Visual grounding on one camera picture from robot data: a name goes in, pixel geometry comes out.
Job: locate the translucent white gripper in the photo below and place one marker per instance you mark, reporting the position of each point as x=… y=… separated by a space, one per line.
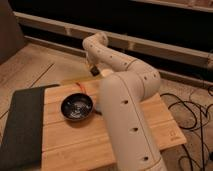
x=89 y=65

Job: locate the black eraser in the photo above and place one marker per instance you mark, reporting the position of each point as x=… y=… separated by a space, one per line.
x=94 y=71

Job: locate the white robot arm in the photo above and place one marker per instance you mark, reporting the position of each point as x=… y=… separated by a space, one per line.
x=130 y=82

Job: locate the black ceramic bowl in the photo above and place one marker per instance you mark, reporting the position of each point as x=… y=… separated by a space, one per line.
x=77 y=107

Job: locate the orange pen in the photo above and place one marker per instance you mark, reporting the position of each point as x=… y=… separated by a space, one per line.
x=82 y=88

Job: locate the wooden board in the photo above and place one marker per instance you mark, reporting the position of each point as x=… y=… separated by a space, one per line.
x=84 y=146

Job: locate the dark grey mat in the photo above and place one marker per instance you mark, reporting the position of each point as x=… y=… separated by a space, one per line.
x=22 y=139

